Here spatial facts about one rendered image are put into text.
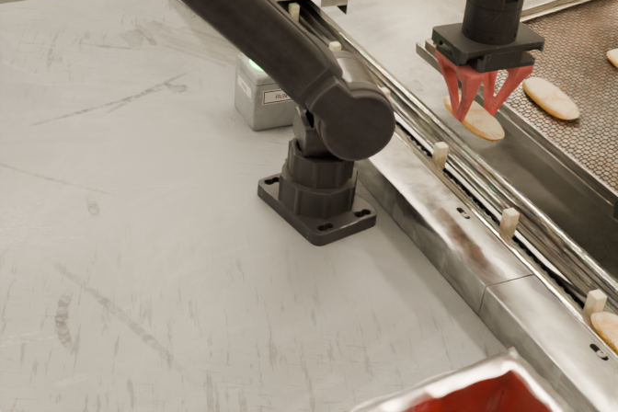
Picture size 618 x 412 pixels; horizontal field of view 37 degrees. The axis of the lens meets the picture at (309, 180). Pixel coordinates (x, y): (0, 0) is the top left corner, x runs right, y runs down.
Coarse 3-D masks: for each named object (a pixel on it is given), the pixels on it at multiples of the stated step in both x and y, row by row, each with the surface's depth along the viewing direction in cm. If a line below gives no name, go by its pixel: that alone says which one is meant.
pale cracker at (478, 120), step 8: (448, 96) 105; (448, 104) 104; (472, 104) 103; (472, 112) 102; (480, 112) 102; (464, 120) 101; (472, 120) 100; (480, 120) 100; (488, 120) 100; (496, 120) 101; (472, 128) 100; (480, 128) 99; (488, 128) 99; (496, 128) 99; (480, 136) 99; (488, 136) 98; (496, 136) 99
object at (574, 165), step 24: (576, 0) 133; (552, 24) 128; (600, 24) 127; (432, 48) 124; (552, 48) 123; (600, 48) 122; (456, 72) 120; (504, 72) 120; (552, 72) 119; (600, 72) 118; (528, 96) 115; (576, 96) 114; (552, 120) 110; (552, 144) 104; (600, 144) 106; (576, 168) 102; (600, 192) 99
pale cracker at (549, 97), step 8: (528, 80) 116; (536, 80) 116; (544, 80) 116; (528, 88) 115; (536, 88) 114; (544, 88) 114; (552, 88) 114; (536, 96) 113; (544, 96) 113; (552, 96) 112; (560, 96) 112; (544, 104) 112; (552, 104) 111; (560, 104) 111; (568, 104) 111; (552, 112) 111; (560, 112) 110; (568, 112) 110; (576, 112) 110
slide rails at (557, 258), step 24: (288, 0) 145; (312, 24) 138; (408, 120) 116; (408, 144) 111; (432, 144) 112; (432, 168) 107; (456, 168) 108; (456, 192) 104; (480, 192) 104; (480, 216) 100; (504, 240) 97; (528, 240) 97; (528, 264) 94; (552, 264) 94; (552, 288) 91; (576, 288) 92; (600, 288) 91; (576, 312) 88
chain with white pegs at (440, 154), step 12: (288, 12) 140; (336, 48) 128; (396, 120) 118; (408, 132) 116; (420, 144) 113; (444, 144) 108; (432, 156) 109; (444, 156) 108; (444, 168) 109; (456, 180) 107; (468, 192) 105; (480, 204) 104; (492, 216) 102; (504, 216) 98; (516, 216) 97; (504, 228) 98; (516, 240) 99; (528, 252) 97; (540, 264) 95; (552, 276) 94; (564, 288) 93; (576, 300) 91; (588, 300) 88; (600, 300) 87; (588, 312) 88
